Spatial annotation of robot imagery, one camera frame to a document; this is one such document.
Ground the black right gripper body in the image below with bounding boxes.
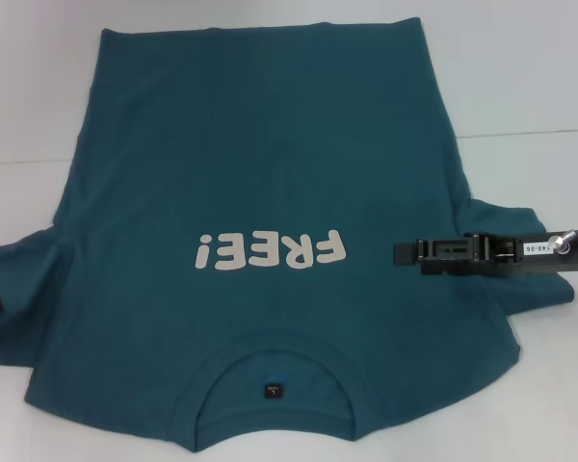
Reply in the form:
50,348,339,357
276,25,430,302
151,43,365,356
464,229,578,279

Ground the teal FREE print t-shirt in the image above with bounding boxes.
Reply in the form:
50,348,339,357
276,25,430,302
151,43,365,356
0,16,575,427

